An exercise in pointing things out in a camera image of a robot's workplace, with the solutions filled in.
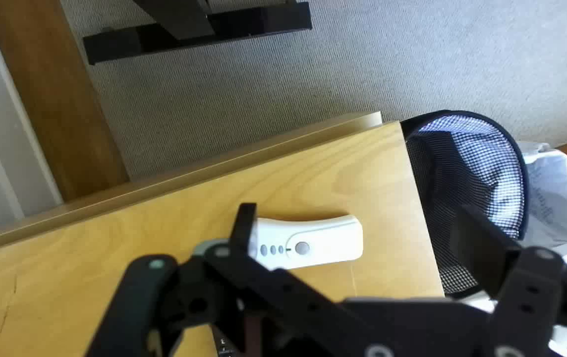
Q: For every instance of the white remote control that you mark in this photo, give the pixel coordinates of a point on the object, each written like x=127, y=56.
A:
x=324, y=240

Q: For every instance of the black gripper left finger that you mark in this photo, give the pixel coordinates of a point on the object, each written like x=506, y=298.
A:
x=145, y=298

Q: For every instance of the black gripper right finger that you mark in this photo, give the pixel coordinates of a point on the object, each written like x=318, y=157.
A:
x=528, y=290

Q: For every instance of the black mesh laundry hamper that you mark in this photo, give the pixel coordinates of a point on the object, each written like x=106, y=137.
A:
x=474, y=159

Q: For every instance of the black furniture stand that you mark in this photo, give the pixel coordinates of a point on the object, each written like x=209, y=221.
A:
x=230, y=26

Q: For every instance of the brown wooden post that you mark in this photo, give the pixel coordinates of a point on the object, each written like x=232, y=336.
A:
x=52, y=92

